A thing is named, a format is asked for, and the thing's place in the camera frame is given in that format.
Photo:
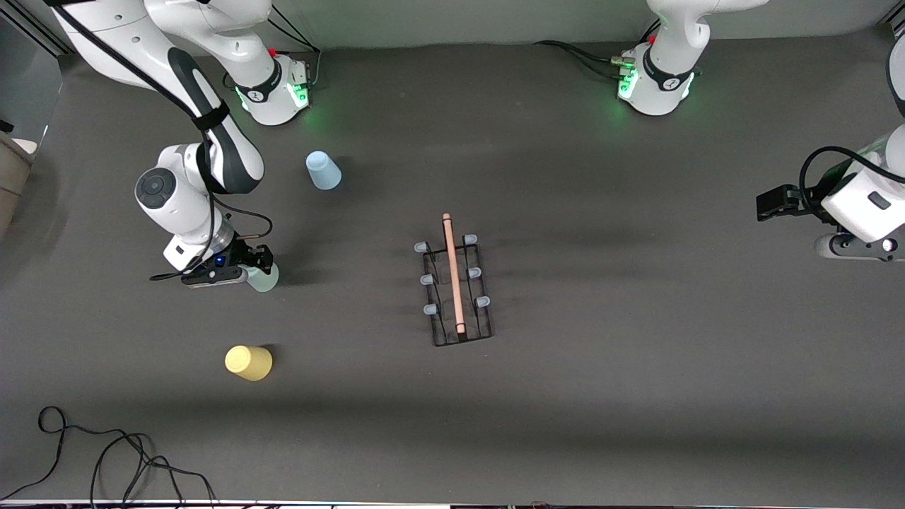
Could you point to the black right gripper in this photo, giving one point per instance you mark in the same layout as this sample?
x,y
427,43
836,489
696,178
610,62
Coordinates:
x,y
245,254

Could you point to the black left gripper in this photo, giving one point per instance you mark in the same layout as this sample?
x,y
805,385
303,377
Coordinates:
x,y
797,201

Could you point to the pale green plastic cup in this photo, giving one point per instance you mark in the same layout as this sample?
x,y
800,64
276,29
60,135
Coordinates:
x,y
265,281

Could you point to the yellow plastic cup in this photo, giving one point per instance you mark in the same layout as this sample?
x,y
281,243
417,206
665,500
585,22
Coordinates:
x,y
249,363

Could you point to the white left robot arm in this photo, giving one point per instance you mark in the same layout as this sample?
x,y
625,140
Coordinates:
x,y
661,85

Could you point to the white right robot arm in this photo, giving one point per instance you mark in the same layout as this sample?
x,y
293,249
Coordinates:
x,y
177,191

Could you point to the light blue plastic cup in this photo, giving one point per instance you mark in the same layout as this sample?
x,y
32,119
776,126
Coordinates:
x,y
324,171

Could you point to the beige cardboard box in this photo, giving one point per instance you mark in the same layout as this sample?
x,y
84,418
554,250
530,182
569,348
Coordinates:
x,y
14,177

